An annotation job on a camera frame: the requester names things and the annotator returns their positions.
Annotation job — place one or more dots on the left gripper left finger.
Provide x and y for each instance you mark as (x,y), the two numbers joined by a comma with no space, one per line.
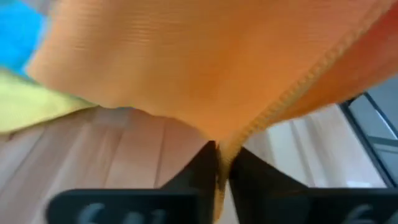
(140,208)

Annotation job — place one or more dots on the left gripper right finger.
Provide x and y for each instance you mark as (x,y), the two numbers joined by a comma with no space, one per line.
(295,208)

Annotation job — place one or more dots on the yellow microfiber towel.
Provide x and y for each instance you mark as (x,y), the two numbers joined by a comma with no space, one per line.
(31,105)

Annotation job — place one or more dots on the orange microfiber towel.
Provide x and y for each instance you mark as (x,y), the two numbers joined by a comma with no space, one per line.
(202,62)

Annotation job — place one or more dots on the blue microfiber towel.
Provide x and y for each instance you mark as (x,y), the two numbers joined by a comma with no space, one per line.
(18,37)

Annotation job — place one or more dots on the black aluminium table frame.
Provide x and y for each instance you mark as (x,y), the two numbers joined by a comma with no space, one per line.
(357,126)

